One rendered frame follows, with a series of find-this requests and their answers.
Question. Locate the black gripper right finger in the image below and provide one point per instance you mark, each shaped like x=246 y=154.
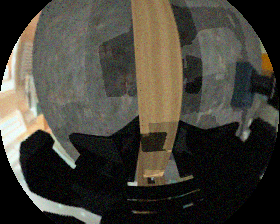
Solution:
x=192 y=144

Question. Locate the light wooden board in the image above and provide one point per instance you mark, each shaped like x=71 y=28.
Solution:
x=158 y=60

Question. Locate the brown wooden post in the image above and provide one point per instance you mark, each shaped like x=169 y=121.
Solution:
x=147 y=181

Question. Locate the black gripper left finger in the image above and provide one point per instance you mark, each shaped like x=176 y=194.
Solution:
x=121 y=147

